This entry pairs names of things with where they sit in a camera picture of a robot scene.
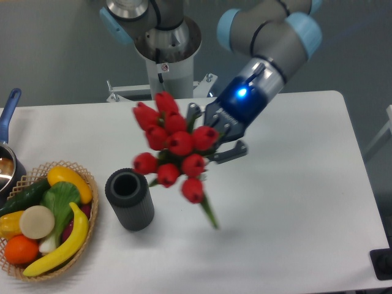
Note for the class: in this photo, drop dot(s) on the green bok choy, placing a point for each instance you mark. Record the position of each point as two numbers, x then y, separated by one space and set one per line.
57 200

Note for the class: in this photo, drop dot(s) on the white frame at right edge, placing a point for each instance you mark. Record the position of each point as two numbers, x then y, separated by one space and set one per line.
379 140

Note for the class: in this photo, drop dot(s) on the yellow banana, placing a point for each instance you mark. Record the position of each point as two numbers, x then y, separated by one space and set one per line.
66 250

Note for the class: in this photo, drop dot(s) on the green cucumber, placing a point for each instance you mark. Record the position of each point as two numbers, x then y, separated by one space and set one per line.
26 198

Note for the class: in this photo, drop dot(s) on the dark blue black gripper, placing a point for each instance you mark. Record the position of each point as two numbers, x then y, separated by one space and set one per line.
231 113

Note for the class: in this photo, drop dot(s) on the beige round slice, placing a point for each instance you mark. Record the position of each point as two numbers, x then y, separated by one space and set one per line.
37 222

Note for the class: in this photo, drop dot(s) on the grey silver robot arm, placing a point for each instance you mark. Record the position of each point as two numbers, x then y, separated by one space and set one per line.
277 36

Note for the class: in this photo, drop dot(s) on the yellow lemon squash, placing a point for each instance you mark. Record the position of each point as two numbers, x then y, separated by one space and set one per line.
64 174

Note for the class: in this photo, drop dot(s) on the woven wicker basket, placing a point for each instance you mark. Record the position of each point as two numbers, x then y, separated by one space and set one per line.
35 175

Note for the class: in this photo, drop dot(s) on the yellow bell pepper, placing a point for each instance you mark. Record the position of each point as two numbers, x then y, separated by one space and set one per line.
10 225

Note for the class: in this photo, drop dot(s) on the orange fruit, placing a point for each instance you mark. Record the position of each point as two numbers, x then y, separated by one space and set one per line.
21 250

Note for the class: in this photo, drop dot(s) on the dark grey ribbed vase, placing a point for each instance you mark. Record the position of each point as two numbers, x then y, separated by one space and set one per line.
128 194

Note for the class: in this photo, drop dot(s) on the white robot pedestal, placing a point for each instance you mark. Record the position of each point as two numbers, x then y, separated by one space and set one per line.
169 58

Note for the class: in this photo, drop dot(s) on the blue handled saucepan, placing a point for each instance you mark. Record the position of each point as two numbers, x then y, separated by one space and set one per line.
11 168

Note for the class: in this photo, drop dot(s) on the red tulip bouquet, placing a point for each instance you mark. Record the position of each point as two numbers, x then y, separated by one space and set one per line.
181 149

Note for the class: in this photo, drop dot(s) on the purple red vegetable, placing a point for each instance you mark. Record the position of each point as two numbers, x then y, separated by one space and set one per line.
86 209

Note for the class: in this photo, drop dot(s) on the black device at table edge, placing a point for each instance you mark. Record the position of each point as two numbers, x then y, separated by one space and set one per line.
381 261

